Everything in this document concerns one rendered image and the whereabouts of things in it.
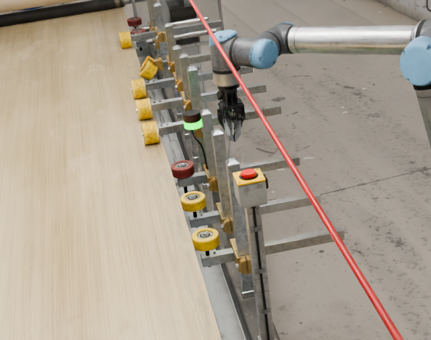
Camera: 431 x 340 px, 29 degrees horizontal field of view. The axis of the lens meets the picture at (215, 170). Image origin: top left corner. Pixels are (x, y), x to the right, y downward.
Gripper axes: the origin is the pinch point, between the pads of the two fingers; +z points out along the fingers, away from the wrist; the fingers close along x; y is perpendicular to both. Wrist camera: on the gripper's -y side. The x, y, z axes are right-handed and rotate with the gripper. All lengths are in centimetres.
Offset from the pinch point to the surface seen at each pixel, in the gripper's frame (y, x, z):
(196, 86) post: -27.2, -7.2, -10.0
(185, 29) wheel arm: -156, 5, 6
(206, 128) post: -2.2, -8.4, -3.9
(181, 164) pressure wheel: -7.4, -18.1, 10.0
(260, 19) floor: -476, 106, 101
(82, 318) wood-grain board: 72, -55, 11
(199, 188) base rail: -28.4, -11.1, 31.0
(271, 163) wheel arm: -6.4, 13.1, 15.3
